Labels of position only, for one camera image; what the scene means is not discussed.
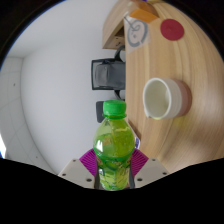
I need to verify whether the green drink bottle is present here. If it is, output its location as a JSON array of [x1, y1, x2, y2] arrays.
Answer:
[[92, 99, 137, 192]]

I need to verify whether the flat round red coaster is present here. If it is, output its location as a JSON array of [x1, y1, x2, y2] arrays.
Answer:
[[160, 18, 185, 42]]

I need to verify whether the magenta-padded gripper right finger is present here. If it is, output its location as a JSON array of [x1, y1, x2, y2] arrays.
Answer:
[[128, 148, 170, 188]]

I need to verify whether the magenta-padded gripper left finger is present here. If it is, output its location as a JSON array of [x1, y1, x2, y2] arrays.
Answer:
[[57, 148, 99, 190]]

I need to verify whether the white and brown mug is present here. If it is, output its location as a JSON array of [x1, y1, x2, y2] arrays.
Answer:
[[142, 77, 193, 120]]

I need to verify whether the black mesh office chair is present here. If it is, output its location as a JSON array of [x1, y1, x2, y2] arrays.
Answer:
[[91, 44, 127, 101]]

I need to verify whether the orange-brown carton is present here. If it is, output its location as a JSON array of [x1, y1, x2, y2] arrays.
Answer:
[[129, 7, 159, 24]]

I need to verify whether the grey backpack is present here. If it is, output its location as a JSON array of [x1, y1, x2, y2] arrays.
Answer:
[[94, 62, 126, 88]]

